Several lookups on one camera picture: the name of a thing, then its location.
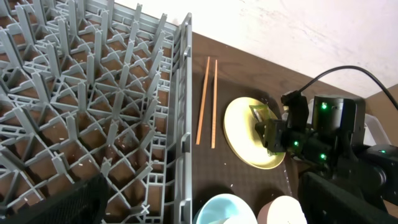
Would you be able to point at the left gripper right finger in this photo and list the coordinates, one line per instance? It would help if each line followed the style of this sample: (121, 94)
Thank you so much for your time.
(324, 202)

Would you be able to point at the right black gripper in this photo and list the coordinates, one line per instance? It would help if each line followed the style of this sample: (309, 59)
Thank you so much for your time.
(309, 146)

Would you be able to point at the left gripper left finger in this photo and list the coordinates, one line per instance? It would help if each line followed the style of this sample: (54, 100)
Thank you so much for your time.
(84, 203)

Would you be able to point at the green orange snack wrapper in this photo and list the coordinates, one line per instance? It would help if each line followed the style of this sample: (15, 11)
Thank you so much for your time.
(261, 114)

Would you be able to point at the white pink bowl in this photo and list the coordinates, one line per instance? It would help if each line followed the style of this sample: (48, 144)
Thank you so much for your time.
(282, 210)

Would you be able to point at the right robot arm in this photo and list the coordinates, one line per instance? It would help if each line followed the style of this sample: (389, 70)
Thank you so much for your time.
(375, 171)

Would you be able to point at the clear plastic waste bin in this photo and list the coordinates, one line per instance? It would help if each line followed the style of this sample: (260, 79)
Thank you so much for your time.
(373, 127)

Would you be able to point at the grey plastic dishwasher rack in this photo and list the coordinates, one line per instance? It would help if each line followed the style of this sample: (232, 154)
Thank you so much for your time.
(95, 87)

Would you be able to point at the yellow round plate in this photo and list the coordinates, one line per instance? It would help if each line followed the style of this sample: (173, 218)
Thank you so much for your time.
(241, 136)

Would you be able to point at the light blue bowl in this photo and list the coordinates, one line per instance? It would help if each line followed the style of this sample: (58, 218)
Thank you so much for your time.
(225, 208)

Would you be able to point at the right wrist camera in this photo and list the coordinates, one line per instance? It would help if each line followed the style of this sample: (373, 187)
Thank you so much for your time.
(297, 108)

